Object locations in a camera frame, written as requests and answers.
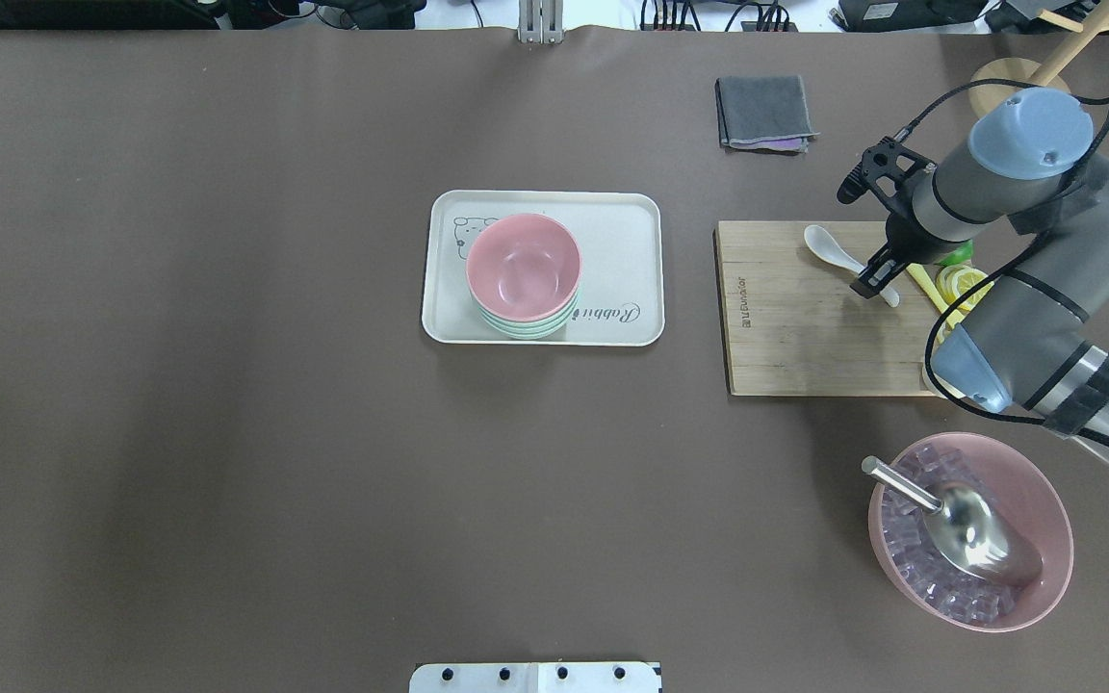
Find wooden cup tree stand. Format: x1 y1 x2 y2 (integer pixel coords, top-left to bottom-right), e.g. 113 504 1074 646
969 1 1109 118

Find grey folded cloth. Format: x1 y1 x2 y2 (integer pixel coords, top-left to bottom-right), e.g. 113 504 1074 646
714 75 820 153

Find large pink bowl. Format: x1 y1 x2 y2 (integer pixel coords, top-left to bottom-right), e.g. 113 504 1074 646
868 431 1075 634

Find small pink bowl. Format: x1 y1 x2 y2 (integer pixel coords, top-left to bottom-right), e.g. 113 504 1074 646
466 214 582 322

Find lemon half slice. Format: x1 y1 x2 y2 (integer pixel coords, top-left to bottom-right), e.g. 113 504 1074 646
936 264 991 313

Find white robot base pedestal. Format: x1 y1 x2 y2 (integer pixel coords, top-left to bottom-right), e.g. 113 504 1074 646
408 661 664 692

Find green lime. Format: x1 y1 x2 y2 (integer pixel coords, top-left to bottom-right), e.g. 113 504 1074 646
936 241 974 268

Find stacked green bowls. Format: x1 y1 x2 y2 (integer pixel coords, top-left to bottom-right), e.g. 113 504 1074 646
477 295 580 342

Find wooden cutting board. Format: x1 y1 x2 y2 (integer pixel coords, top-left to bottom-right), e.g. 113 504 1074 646
714 220 939 398

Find metal ice scoop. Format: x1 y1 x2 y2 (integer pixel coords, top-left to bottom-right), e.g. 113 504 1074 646
859 456 1044 587

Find aluminium frame post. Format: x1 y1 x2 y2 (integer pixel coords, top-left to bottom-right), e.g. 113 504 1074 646
518 0 564 45

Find cream rabbit tray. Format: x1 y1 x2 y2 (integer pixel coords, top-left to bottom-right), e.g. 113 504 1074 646
420 190 665 347

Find yellow plastic knife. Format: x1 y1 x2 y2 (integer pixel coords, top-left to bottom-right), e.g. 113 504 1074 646
906 264 964 338

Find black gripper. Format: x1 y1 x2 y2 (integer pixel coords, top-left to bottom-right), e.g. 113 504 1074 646
837 137 942 298

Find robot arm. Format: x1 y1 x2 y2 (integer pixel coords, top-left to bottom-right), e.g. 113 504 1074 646
838 82 1109 465

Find white ceramic spoon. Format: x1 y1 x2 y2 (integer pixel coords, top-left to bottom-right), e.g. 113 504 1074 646
804 224 865 276

